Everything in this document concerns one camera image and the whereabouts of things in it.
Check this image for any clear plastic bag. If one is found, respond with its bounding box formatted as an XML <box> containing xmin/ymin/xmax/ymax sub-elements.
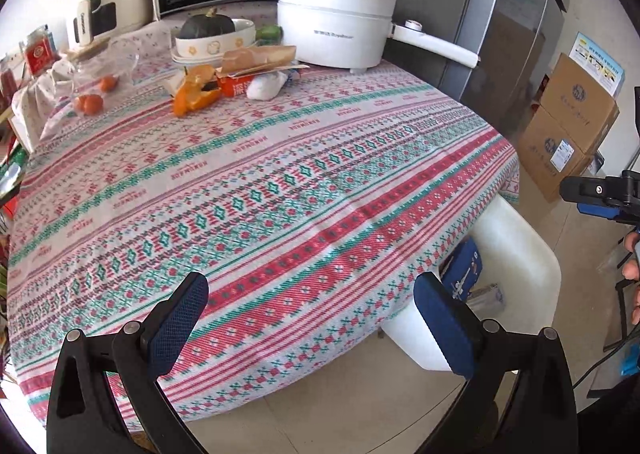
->
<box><xmin>51</xmin><ymin>38</ymin><xmax>141</xmax><ymax>115</ymax></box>

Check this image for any black cable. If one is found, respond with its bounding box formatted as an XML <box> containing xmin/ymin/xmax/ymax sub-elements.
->
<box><xmin>570</xmin><ymin>339</ymin><xmax>640</xmax><ymax>389</ymax></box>

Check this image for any red box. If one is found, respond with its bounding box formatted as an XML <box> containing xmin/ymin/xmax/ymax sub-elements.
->
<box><xmin>20</xmin><ymin>25</ymin><xmax>62</xmax><ymax>75</ymax></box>

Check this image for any patterned striped tablecloth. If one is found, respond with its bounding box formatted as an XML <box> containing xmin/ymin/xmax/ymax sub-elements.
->
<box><xmin>7</xmin><ymin>1</ymin><xmax>521</xmax><ymax>422</ymax></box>

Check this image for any wall poster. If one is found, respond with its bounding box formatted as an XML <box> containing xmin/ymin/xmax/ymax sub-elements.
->
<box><xmin>570</xmin><ymin>31</ymin><xmax>626</xmax><ymax>97</ymax></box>

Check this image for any person's right hand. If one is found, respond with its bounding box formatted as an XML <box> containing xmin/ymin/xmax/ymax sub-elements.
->
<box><xmin>621</xmin><ymin>231</ymin><xmax>640</xmax><ymax>325</ymax></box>

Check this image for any cardboard box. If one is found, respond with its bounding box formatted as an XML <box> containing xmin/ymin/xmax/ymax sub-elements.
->
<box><xmin>539</xmin><ymin>52</ymin><xmax>621</xmax><ymax>155</ymax></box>
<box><xmin>517</xmin><ymin>106</ymin><xmax>596</xmax><ymax>203</ymax></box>

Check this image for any white flower print bowl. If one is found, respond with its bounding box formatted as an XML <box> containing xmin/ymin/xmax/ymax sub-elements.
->
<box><xmin>174</xmin><ymin>18</ymin><xmax>257</xmax><ymax>59</ymax></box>

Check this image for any dark blue carton box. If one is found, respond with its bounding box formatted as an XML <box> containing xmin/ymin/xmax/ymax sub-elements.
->
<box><xmin>440</xmin><ymin>239</ymin><xmax>486</xmax><ymax>302</ymax></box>

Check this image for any grey refrigerator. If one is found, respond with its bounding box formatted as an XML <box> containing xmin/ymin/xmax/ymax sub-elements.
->
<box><xmin>350</xmin><ymin>0</ymin><xmax>568</xmax><ymax>129</ymax></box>

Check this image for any dark green squash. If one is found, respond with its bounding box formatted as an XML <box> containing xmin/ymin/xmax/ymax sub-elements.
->
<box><xmin>179</xmin><ymin>7</ymin><xmax>237</xmax><ymax>40</ymax></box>

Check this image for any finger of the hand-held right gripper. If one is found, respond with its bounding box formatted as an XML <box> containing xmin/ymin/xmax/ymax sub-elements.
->
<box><xmin>559</xmin><ymin>169</ymin><xmax>640</xmax><ymax>235</ymax></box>

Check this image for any red white packet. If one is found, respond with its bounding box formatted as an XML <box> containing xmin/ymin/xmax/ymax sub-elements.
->
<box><xmin>216</xmin><ymin>74</ymin><xmax>266</xmax><ymax>98</ymax></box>

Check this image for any brown paper bread bag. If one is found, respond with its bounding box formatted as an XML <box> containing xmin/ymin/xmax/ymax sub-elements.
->
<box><xmin>220</xmin><ymin>44</ymin><xmax>298</xmax><ymax>77</ymax></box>

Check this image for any white electric pot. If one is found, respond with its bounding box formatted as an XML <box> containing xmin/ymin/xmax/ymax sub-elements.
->
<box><xmin>276</xmin><ymin>0</ymin><xmax>481</xmax><ymax>74</ymax></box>

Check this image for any yellow orange snack bag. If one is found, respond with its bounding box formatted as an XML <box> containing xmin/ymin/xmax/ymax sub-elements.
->
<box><xmin>172</xmin><ymin>64</ymin><xmax>222</xmax><ymax>117</ymax></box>

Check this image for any white plastic chair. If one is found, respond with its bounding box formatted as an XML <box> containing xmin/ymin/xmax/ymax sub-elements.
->
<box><xmin>382</xmin><ymin>194</ymin><xmax>556</xmax><ymax>374</ymax></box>

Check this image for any white plastic bag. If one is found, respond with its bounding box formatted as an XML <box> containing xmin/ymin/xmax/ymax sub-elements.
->
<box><xmin>246</xmin><ymin>71</ymin><xmax>291</xmax><ymax>101</ymax></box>

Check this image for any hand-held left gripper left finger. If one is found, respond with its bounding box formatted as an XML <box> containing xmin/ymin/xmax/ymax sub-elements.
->
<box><xmin>46</xmin><ymin>271</ymin><xmax>211</xmax><ymax>454</ymax></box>

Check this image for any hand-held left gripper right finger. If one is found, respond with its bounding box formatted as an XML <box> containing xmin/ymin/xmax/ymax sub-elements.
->
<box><xmin>413</xmin><ymin>271</ymin><xmax>581</xmax><ymax>454</ymax></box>

